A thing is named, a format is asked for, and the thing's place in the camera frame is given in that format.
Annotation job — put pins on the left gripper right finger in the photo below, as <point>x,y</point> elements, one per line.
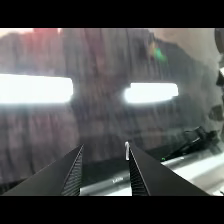
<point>153,176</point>

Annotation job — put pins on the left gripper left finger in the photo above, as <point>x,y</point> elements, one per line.
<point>60,180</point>

